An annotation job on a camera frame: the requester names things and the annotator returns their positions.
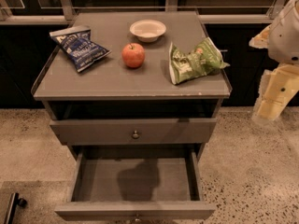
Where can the red apple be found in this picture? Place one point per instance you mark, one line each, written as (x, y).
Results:
(133, 55)

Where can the metal window railing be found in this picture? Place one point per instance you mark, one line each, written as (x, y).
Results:
(211, 11)

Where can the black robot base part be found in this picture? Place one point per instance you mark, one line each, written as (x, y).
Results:
(14, 201)

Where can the grey open middle drawer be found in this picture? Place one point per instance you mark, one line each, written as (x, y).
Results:
(120, 184)

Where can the grey top drawer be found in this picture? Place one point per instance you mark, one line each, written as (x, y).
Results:
(87, 132)

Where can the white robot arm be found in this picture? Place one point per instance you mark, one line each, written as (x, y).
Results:
(281, 39)

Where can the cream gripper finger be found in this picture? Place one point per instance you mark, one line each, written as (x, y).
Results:
(276, 89)
(260, 41)

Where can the grey drawer cabinet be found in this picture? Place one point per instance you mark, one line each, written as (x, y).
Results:
(110, 90)

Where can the round metal drawer knob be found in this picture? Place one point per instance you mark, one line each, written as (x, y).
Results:
(135, 135)

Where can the blue vinegar chip bag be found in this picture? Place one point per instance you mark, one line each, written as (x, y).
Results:
(77, 45)

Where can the green jalapeno chip bag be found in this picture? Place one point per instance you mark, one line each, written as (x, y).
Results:
(203, 60)

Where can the white bowl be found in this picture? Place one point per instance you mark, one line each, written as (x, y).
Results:
(147, 30)

